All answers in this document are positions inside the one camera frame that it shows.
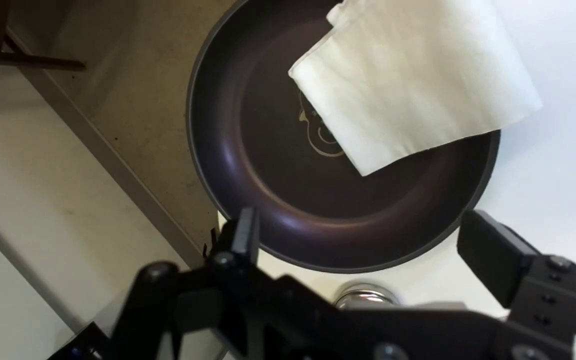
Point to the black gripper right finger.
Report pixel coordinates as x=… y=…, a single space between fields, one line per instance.
x=495 y=257

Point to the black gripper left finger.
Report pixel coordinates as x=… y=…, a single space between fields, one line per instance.
x=244 y=235

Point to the white towel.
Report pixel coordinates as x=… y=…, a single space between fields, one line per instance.
x=414 y=87

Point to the dark nonstick frying pan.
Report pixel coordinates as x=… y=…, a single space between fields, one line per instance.
x=268 y=167

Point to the black wall-mounted holder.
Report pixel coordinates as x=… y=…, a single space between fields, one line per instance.
x=80 y=347

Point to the dark wooden furniture frame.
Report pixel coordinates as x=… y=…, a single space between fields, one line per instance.
x=9 y=57

